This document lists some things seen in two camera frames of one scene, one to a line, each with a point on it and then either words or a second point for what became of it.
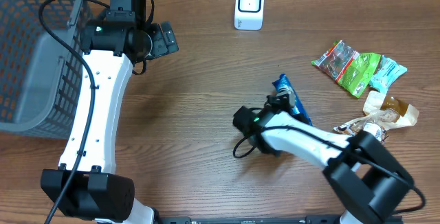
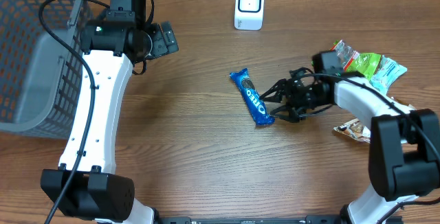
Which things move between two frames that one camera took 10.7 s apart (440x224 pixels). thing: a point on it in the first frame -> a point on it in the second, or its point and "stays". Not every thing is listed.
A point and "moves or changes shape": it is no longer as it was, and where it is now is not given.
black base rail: (325, 219) stays
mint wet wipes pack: (388, 71) stays
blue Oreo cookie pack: (284, 86) moves or changes shape
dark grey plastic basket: (40, 75) stays
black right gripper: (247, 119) -> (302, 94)
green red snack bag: (351, 69) stays
